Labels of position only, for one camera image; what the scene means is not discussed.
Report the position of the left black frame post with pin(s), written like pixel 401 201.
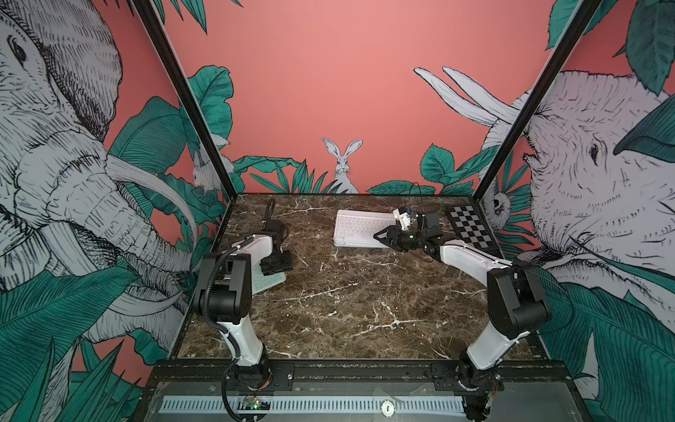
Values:
pixel 154 28

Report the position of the round silver lock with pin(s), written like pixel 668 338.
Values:
pixel 388 408

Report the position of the right black frame post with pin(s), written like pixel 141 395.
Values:
pixel 580 19

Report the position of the black white checkerboard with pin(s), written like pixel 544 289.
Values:
pixel 469 227

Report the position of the white slotted cable duct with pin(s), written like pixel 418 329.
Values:
pixel 442 406

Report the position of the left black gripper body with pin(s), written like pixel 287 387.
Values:
pixel 279 264

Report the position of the white keyboard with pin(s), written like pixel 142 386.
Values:
pixel 357 228

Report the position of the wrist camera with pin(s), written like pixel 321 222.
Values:
pixel 276 230
pixel 409 219

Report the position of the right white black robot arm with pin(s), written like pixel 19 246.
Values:
pixel 516 300

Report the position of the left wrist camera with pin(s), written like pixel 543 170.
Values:
pixel 276 230

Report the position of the black frame post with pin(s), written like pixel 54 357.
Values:
pixel 580 19
pixel 154 28

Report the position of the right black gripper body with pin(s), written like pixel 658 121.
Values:
pixel 410 240

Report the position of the black front mounting rail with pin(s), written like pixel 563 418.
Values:
pixel 442 374

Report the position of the green keyboard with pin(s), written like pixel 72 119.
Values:
pixel 261 282

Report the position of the small electronics board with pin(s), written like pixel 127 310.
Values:
pixel 255 404

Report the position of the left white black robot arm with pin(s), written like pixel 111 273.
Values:
pixel 223 297

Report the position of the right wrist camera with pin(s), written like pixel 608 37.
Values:
pixel 409 219

